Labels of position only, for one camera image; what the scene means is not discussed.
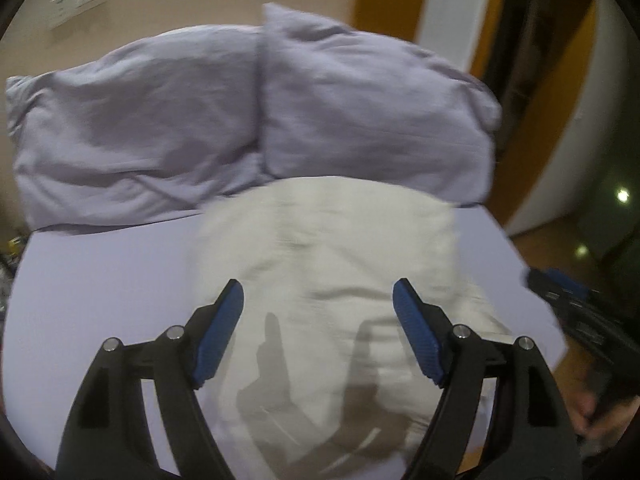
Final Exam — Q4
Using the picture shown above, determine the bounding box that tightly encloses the orange wooden door frame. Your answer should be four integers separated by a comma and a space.
354, 0, 602, 233

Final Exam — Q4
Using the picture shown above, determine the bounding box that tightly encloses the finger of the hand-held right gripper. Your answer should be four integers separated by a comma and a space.
545, 267, 587, 300
521, 268, 557, 305

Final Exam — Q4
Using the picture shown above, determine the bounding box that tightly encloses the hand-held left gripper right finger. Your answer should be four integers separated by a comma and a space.
392, 276, 583, 480

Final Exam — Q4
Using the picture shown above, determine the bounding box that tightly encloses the lavender pillow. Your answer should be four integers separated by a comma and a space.
5, 27, 267, 234
257, 2, 504, 209

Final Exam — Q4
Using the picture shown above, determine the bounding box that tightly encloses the bed with lavender sheet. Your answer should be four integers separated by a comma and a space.
0, 204, 569, 480

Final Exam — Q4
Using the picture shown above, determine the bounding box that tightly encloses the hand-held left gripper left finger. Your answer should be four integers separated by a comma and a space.
55, 279, 246, 480

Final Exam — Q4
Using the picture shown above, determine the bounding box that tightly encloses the dark wooden wardrobe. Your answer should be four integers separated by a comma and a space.
492, 0, 601, 161

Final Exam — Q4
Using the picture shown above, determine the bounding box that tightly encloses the cream puffer jacket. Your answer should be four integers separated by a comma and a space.
187, 176, 517, 477

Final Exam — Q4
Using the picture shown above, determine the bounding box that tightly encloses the person's right hand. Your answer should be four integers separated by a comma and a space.
569, 389, 609, 437

